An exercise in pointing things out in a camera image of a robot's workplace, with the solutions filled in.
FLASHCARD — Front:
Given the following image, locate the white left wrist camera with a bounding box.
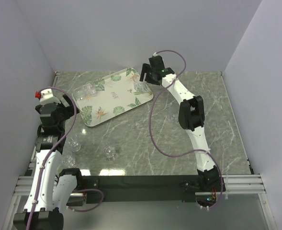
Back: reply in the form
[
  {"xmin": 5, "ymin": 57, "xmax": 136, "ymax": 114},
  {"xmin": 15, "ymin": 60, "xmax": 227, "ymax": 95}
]
[{"xmin": 35, "ymin": 89, "xmax": 60, "ymax": 105}]

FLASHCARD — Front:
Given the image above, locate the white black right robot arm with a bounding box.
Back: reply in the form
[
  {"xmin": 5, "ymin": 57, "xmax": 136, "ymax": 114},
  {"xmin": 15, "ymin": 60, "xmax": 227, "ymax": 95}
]
[{"xmin": 140, "ymin": 55, "xmax": 224, "ymax": 193}]

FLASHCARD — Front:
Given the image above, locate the clear glass cup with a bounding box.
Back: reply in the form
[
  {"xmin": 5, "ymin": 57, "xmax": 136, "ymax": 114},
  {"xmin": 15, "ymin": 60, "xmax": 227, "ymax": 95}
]
[
  {"xmin": 63, "ymin": 155, "xmax": 76, "ymax": 168},
  {"xmin": 134, "ymin": 80, "xmax": 146, "ymax": 95},
  {"xmin": 73, "ymin": 89, "xmax": 87, "ymax": 101},
  {"xmin": 167, "ymin": 112, "xmax": 179, "ymax": 124},
  {"xmin": 101, "ymin": 142, "xmax": 117, "ymax": 161},
  {"xmin": 84, "ymin": 82, "xmax": 97, "ymax": 96},
  {"xmin": 68, "ymin": 135, "xmax": 81, "ymax": 152}
]

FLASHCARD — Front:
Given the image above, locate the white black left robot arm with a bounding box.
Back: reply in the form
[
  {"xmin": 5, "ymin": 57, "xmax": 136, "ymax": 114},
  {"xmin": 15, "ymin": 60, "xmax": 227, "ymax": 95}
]
[{"xmin": 13, "ymin": 89, "xmax": 84, "ymax": 230}]

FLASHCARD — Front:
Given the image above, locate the floral leaf print tray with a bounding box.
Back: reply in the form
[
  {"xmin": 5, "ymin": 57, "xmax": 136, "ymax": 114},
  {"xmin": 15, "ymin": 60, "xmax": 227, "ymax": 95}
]
[{"xmin": 72, "ymin": 68, "xmax": 153, "ymax": 127}]

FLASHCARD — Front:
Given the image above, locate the grey aluminium frame rail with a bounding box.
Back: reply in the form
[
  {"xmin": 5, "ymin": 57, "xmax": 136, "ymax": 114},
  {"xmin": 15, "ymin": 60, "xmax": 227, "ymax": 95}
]
[{"xmin": 1, "ymin": 176, "xmax": 60, "ymax": 230}]

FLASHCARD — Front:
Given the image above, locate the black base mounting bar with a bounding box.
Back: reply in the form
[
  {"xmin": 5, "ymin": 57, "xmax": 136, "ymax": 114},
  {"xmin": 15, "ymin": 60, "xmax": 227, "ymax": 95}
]
[{"xmin": 55, "ymin": 174, "xmax": 218, "ymax": 204}]

